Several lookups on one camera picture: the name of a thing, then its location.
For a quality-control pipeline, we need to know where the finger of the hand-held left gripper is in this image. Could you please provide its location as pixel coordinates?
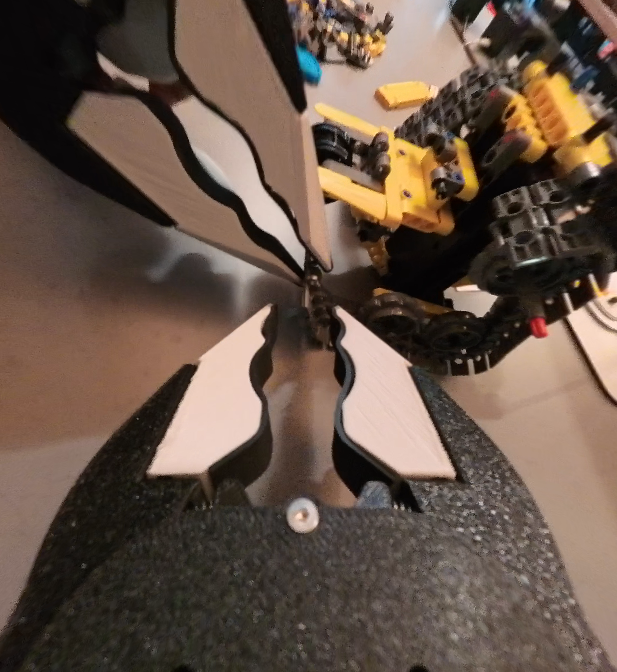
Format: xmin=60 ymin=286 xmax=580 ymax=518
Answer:
xmin=68 ymin=90 xmax=305 ymax=287
xmin=173 ymin=0 xmax=334 ymax=273

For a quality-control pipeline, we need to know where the yellow toy brick vehicle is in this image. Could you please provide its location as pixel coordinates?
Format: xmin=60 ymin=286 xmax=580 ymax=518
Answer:
xmin=311 ymin=58 xmax=617 ymax=376

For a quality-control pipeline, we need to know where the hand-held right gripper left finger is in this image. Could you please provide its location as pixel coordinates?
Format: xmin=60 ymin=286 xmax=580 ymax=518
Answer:
xmin=146 ymin=303 xmax=279 ymax=492

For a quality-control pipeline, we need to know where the yellow toy battery box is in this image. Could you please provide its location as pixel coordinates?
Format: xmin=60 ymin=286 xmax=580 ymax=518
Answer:
xmin=375 ymin=81 xmax=439 ymax=111

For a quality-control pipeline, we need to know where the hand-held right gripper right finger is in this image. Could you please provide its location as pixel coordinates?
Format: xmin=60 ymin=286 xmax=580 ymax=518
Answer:
xmin=332 ymin=308 xmax=457 ymax=510

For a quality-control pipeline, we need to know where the pile of loose toy bricks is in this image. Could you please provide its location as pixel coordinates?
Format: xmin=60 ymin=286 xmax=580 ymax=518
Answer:
xmin=287 ymin=0 xmax=396 ymax=69

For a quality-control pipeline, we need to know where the teal plastic tool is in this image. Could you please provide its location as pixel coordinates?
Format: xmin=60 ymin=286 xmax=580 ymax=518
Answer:
xmin=294 ymin=44 xmax=322 ymax=84

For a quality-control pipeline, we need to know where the black power adapter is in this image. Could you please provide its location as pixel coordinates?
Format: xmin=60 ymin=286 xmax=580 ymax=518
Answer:
xmin=479 ymin=0 xmax=567 ymax=58

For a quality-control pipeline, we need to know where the white book stand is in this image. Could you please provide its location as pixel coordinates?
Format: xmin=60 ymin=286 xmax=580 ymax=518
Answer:
xmin=566 ymin=273 xmax=617 ymax=409

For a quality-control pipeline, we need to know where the grey toy track strip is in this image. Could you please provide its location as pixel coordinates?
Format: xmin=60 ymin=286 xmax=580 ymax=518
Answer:
xmin=429 ymin=283 xmax=593 ymax=376
xmin=300 ymin=251 xmax=337 ymax=351
xmin=490 ymin=178 xmax=617 ymax=274
xmin=395 ymin=65 xmax=530 ymax=140

